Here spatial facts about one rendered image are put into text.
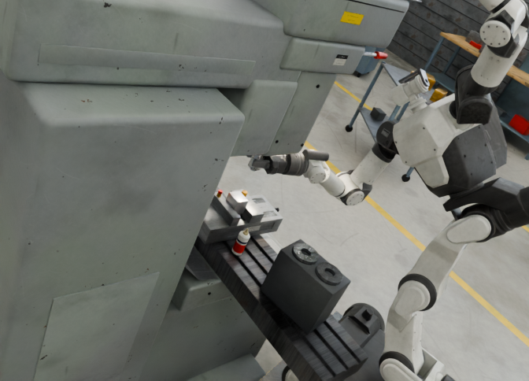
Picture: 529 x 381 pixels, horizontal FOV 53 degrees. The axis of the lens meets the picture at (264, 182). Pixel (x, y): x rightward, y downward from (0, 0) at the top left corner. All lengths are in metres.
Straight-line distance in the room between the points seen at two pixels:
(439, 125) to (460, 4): 8.10
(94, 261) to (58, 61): 0.50
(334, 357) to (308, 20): 1.01
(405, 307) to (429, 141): 0.63
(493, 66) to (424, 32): 8.46
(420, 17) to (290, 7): 8.76
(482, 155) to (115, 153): 1.19
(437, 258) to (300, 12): 1.02
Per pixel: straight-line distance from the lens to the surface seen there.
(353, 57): 1.67
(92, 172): 1.16
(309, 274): 1.67
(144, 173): 1.23
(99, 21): 1.13
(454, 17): 9.84
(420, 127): 1.80
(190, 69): 1.29
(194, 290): 1.85
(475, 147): 1.85
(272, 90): 1.49
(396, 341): 2.20
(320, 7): 1.44
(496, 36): 1.54
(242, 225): 1.93
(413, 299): 2.03
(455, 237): 1.90
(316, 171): 1.90
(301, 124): 1.71
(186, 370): 2.33
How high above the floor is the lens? 2.09
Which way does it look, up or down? 30 degrees down
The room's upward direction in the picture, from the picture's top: 25 degrees clockwise
